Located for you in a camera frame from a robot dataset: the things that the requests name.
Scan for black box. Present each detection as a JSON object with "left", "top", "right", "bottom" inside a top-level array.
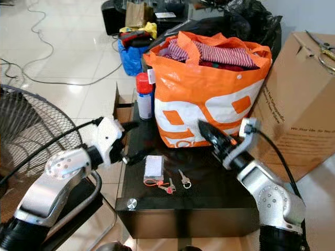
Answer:
[{"left": 101, "top": 0, "right": 127, "bottom": 36}]

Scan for red white striped cloth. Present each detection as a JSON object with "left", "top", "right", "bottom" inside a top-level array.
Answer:
[{"left": 157, "top": 39, "right": 260, "bottom": 70}]

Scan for red-capped spray can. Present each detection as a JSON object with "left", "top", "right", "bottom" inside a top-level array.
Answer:
[{"left": 135, "top": 72, "right": 154, "bottom": 121}]

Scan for large brown cardboard box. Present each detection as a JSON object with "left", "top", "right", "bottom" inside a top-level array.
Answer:
[{"left": 250, "top": 30, "right": 335, "bottom": 182}]

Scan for key with red orange tag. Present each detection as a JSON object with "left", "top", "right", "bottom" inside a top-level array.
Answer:
[{"left": 144, "top": 178, "right": 177, "bottom": 195}]

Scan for black glossy low table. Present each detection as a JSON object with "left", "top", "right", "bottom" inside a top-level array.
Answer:
[{"left": 115, "top": 102, "right": 262, "bottom": 239}]

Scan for black chair chrome frame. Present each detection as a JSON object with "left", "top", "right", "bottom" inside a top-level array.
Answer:
[{"left": 42, "top": 173, "right": 103, "bottom": 251}]

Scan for metal scissors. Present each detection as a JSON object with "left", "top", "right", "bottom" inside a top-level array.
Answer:
[{"left": 304, "top": 30, "right": 335, "bottom": 74}]

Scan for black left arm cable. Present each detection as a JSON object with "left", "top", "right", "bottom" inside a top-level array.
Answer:
[{"left": 0, "top": 119, "right": 100, "bottom": 185}]

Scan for black wire-guard floor fan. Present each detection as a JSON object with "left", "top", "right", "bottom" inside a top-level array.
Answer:
[{"left": 0, "top": 84, "right": 84, "bottom": 210}]

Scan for blue plastic bag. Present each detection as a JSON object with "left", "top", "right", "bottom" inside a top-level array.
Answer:
[{"left": 118, "top": 44, "right": 152, "bottom": 76}]

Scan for small white box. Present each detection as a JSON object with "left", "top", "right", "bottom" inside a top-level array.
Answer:
[{"left": 143, "top": 155, "right": 164, "bottom": 183}]

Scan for small open cardboard box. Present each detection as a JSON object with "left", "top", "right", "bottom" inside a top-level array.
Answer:
[{"left": 115, "top": 84, "right": 137, "bottom": 123}]

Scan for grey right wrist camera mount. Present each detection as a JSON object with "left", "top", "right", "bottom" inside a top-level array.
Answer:
[{"left": 222, "top": 118, "right": 258, "bottom": 169}]

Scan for yellow red clothes pile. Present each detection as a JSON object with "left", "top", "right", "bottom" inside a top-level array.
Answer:
[{"left": 119, "top": 22, "right": 159, "bottom": 49}]

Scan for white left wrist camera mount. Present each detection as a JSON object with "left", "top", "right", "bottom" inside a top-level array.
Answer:
[{"left": 92, "top": 116, "right": 126, "bottom": 167}]

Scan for black plastic rubbish bag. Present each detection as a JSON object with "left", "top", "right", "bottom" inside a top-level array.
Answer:
[{"left": 154, "top": 0, "right": 283, "bottom": 55}]

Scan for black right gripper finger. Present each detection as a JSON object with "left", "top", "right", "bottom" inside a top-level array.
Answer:
[
  {"left": 197, "top": 120, "right": 226, "bottom": 143},
  {"left": 202, "top": 132, "right": 225, "bottom": 153}
]

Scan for brown paper bag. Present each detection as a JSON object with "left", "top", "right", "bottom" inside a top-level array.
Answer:
[{"left": 125, "top": 1, "right": 155, "bottom": 28}]

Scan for thin grey floor cable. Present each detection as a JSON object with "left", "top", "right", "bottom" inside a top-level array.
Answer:
[{"left": 26, "top": 0, "right": 121, "bottom": 88}]

